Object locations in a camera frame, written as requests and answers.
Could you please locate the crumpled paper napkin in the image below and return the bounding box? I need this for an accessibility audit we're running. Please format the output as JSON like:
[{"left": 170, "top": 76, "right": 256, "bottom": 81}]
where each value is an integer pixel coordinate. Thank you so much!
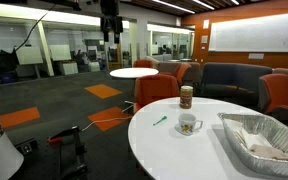
[{"left": 234, "top": 128, "right": 288, "bottom": 161}]

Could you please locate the black clamp with orange handle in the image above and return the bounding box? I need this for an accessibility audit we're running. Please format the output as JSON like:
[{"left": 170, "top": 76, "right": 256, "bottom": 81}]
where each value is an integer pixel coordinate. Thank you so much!
[{"left": 46, "top": 125, "right": 89, "bottom": 180}]

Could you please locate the orange chair with narrow back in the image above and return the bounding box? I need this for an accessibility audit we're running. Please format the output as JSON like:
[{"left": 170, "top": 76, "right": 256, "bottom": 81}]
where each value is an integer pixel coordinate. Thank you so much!
[{"left": 171, "top": 62, "right": 193, "bottom": 86}]

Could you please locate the small round white table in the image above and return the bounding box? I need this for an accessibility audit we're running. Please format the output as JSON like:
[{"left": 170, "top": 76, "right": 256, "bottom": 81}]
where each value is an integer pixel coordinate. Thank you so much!
[{"left": 109, "top": 67, "right": 160, "bottom": 80}]

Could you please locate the wide white wall plaque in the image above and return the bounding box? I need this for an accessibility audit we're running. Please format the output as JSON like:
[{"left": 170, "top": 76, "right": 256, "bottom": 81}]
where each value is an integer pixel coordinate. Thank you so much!
[{"left": 247, "top": 52, "right": 265, "bottom": 61}]

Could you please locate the black power box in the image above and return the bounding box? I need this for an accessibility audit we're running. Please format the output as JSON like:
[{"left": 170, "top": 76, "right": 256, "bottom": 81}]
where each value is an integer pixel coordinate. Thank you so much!
[{"left": 14, "top": 137, "right": 39, "bottom": 156}]

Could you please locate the orange armchair with grey side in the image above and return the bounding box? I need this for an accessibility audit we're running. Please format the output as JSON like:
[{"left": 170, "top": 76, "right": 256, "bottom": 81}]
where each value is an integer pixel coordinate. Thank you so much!
[{"left": 257, "top": 72, "right": 288, "bottom": 116}]

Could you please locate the white mug with yellow print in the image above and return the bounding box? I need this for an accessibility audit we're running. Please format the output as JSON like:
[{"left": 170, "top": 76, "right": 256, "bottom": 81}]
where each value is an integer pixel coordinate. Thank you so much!
[{"left": 174, "top": 112, "right": 204, "bottom": 136}]

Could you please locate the green and white pen-like object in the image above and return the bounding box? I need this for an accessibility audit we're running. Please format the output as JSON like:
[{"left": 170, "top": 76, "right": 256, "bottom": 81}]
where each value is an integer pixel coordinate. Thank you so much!
[{"left": 152, "top": 115, "right": 168, "bottom": 127}]

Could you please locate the black equipment pile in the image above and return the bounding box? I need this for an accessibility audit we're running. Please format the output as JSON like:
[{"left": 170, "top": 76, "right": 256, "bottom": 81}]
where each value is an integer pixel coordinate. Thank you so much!
[{"left": 0, "top": 49, "right": 19, "bottom": 85}]

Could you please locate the white standing board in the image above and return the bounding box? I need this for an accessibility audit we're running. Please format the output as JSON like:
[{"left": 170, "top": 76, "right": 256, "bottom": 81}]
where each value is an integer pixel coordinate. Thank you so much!
[
  {"left": 15, "top": 46, "right": 44, "bottom": 66},
  {"left": 48, "top": 44, "right": 73, "bottom": 62}
]

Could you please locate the grey sofa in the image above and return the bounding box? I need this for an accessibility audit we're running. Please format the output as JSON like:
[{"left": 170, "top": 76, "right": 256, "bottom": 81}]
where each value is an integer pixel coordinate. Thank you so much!
[{"left": 199, "top": 61, "right": 274, "bottom": 108}]

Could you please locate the orange chair with wide back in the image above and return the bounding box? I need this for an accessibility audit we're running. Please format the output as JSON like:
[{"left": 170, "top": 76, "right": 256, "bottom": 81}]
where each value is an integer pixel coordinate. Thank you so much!
[{"left": 133, "top": 73, "right": 181, "bottom": 115}]

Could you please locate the white floor cable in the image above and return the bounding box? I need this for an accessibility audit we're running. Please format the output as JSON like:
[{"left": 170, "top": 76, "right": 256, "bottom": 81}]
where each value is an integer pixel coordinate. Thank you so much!
[{"left": 81, "top": 100, "right": 136, "bottom": 133}]

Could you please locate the peanut butter jar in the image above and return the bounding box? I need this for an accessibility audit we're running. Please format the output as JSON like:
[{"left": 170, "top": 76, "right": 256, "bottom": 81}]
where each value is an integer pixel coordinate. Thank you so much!
[{"left": 179, "top": 85, "right": 194, "bottom": 110}]

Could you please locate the large wall whiteboard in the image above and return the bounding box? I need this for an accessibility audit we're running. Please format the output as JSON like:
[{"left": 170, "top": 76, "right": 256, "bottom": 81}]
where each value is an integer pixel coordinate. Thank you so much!
[{"left": 208, "top": 11, "right": 288, "bottom": 54}]

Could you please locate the small distant orange chair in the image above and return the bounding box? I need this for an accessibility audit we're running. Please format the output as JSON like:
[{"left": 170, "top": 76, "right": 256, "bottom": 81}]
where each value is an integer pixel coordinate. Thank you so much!
[{"left": 132, "top": 59, "right": 154, "bottom": 69}]

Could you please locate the black hanging cable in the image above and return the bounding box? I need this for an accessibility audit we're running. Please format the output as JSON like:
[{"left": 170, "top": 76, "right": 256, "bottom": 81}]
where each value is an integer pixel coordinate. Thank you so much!
[{"left": 14, "top": 3, "right": 58, "bottom": 53}]

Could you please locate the aluminium foil tray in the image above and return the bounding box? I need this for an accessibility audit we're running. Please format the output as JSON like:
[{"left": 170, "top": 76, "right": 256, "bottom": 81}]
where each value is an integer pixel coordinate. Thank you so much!
[{"left": 217, "top": 112, "right": 288, "bottom": 177}]

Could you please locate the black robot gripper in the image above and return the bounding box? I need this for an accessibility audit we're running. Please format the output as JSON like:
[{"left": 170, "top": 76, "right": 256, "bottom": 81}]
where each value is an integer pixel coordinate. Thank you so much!
[{"left": 99, "top": 14, "right": 124, "bottom": 45}]

